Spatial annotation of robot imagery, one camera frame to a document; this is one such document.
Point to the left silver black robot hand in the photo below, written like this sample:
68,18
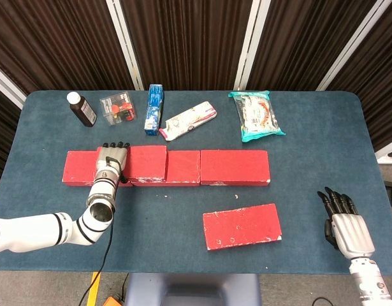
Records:
112,157

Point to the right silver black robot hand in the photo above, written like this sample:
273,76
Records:
353,234

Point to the red brick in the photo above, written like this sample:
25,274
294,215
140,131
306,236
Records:
77,165
183,165
242,226
234,165
146,162

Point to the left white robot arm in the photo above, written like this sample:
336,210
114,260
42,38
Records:
33,231

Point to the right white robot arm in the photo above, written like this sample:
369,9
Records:
369,282

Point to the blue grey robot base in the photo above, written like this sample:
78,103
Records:
192,290

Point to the clear plastic toy box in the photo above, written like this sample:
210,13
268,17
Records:
117,108

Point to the brown bottle white cap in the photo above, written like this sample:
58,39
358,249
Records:
84,111

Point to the blue toothpaste box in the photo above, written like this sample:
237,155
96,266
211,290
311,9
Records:
153,110

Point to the white pink carton box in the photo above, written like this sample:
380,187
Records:
189,121

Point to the dark brown pleated curtain panel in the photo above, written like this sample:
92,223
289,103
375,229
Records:
183,41
1,134
380,83
55,38
304,41

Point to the yellow floor tape strip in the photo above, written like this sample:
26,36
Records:
94,288

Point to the orange floor object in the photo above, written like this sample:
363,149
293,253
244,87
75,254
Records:
114,302

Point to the teal snack packet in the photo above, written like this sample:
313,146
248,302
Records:
256,116

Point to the white partition frame post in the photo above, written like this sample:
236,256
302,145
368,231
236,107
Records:
388,152
6,83
125,44
250,44
355,44

